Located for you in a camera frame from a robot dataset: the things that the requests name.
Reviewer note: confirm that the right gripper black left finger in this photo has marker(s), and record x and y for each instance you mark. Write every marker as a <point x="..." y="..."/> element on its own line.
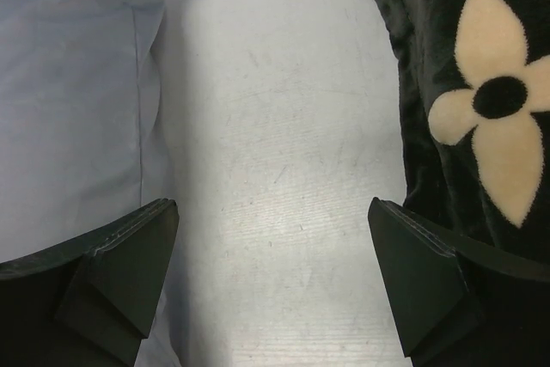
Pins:
<point x="89" y="301"/>

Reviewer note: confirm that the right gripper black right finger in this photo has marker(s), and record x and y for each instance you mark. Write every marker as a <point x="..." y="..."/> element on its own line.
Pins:
<point x="457" y="301"/>

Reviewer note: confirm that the grey pillowcase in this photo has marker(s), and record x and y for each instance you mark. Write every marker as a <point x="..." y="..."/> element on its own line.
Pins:
<point x="81" y="136"/>

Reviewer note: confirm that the black floral plush pillow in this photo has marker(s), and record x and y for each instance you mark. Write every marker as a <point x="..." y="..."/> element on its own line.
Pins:
<point x="474" y="116"/>

